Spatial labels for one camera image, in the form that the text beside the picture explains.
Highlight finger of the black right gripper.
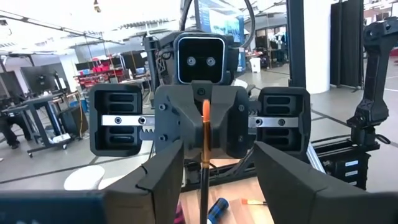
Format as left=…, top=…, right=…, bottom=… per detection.
left=154, top=84, right=205, bottom=160
left=206, top=84, right=250, bottom=159

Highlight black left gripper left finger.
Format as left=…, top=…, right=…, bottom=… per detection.
left=104, top=139, right=185, bottom=224

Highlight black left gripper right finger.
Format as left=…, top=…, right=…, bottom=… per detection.
left=254, top=142, right=368, bottom=224

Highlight black paintbrush gold ferrule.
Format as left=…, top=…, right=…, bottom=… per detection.
left=241, top=198, right=268, bottom=207
left=199, top=98, right=213, bottom=224

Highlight small blue paint bottle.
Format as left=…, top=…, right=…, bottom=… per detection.
left=206, top=197, right=230, bottom=224

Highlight black computer tower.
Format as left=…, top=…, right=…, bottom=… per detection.
left=58, top=105, right=90, bottom=139

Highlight red storage bin shelf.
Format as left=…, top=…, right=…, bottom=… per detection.
left=73, top=63, right=125, bottom=90

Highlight black controller box white labels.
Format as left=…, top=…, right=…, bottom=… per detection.
left=323, top=152, right=371, bottom=190

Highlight grey standing desk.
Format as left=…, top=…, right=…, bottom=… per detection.
left=1, top=91, right=82, bottom=158

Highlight white trash bin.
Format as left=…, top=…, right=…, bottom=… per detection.
left=249, top=57, right=262, bottom=74

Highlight black computer monitor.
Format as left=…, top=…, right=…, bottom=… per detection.
left=20, top=63, right=68, bottom=95

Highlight person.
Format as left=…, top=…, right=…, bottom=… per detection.
left=0, top=102, right=32, bottom=150

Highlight blue display banner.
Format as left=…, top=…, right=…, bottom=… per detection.
left=198, top=0, right=246, bottom=73

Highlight black curtain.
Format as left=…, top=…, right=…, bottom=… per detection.
left=330, top=0, right=364, bottom=90

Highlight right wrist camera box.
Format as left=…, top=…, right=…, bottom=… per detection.
left=174, top=32, right=226, bottom=85

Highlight black aluminium rig frame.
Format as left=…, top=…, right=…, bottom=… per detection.
left=180, top=0, right=382, bottom=192

